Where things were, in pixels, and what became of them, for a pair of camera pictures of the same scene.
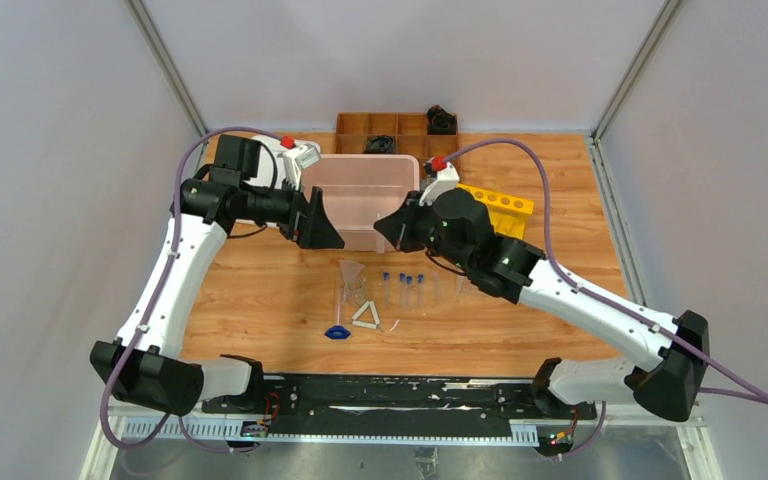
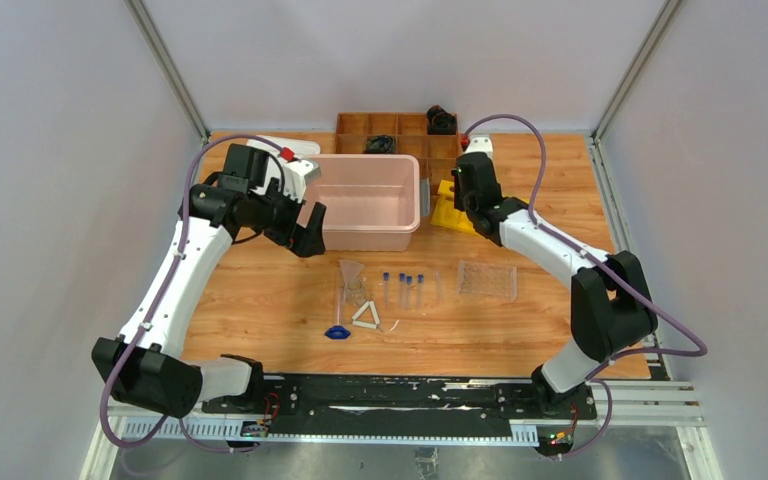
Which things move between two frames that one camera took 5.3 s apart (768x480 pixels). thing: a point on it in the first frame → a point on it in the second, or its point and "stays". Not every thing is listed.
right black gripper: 399,227 → 459,201
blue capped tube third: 409,281 stays
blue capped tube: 420,279 stays
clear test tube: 436,287 stays
